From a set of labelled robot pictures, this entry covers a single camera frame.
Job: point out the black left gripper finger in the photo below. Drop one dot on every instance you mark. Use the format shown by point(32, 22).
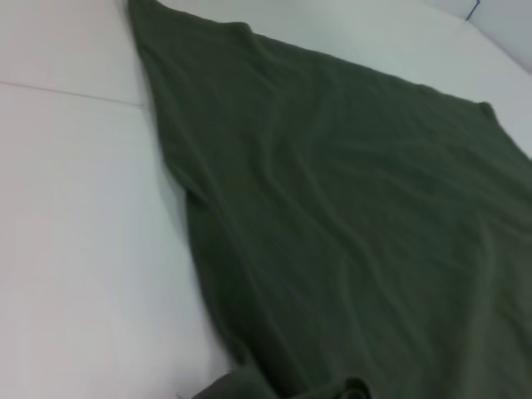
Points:
point(220, 388)

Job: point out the dark green FREE t-shirt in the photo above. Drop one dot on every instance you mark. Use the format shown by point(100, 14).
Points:
point(332, 208)

